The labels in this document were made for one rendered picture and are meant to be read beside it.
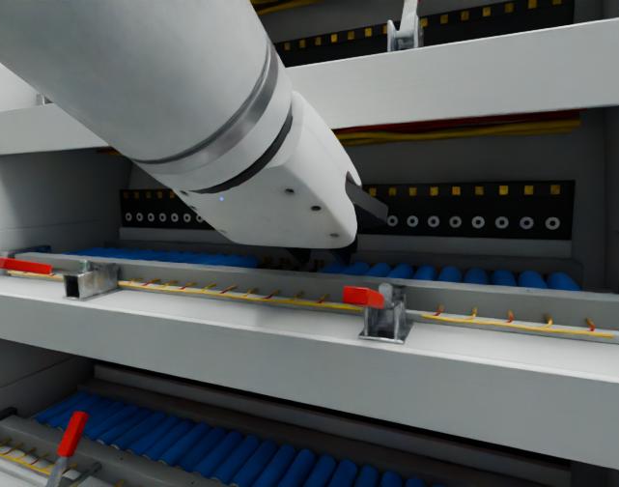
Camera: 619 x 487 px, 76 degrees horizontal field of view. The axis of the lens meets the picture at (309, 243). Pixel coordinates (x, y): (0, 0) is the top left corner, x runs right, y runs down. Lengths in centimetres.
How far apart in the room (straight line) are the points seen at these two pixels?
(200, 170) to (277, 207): 6
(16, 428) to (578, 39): 59
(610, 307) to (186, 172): 24
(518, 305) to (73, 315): 34
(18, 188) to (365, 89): 43
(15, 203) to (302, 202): 42
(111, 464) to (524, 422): 35
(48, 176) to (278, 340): 42
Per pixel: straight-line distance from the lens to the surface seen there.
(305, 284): 31
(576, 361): 26
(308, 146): 20
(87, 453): 48
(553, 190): 41
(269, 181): 20
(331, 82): 30
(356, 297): 19
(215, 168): 17
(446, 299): 28
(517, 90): 28
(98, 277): 40
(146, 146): 17
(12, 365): 60
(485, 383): 24
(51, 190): 60
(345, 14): 60
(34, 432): 54
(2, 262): 36
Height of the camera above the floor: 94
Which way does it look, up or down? 9 degrees up
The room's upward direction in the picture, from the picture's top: 6 degrees clockwise
